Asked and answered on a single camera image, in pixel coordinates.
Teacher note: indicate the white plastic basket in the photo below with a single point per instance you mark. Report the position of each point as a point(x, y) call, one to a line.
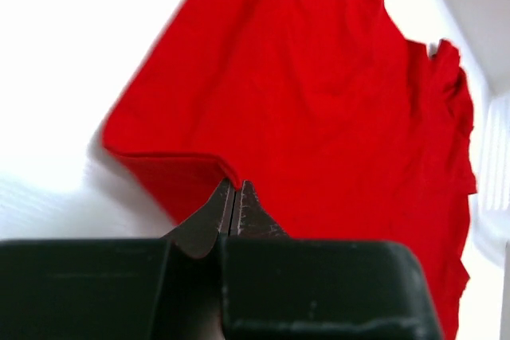
point(492, 216)

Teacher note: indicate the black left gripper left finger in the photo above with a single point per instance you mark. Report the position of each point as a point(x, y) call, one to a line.
point(122, 288)

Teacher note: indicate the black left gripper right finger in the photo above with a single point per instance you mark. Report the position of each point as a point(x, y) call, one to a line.
point(276, 287)

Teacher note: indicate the red t shirt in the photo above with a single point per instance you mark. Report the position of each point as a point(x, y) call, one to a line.
point(347, 129)

